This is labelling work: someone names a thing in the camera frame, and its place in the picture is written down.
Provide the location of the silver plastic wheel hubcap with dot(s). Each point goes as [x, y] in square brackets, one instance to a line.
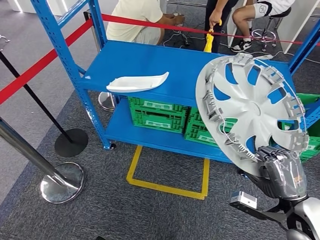
[252, 109]

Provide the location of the white desk panel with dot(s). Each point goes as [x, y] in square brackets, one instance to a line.
[297, 20]

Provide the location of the yellow rubber toy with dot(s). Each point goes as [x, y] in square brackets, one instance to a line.
[208, 43]

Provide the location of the blue metal shelf rack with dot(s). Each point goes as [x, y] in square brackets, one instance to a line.
[149, 63]

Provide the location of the wide red barrier belt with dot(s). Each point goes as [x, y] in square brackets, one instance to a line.
[37, 68]

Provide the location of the white plastic trim part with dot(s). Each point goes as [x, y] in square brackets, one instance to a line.
[135, 84]

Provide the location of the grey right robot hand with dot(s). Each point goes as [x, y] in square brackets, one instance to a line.
[284, 175]

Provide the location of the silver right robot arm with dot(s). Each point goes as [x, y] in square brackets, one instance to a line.
[309, 215]

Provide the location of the black stool chrome base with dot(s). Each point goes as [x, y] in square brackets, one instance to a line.
[263, 34]

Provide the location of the person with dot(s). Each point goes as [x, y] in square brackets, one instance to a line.
[260, 10]
[135, 16]
[217, 16]

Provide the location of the black stanchion post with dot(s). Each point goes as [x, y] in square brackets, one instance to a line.
[72, 142]

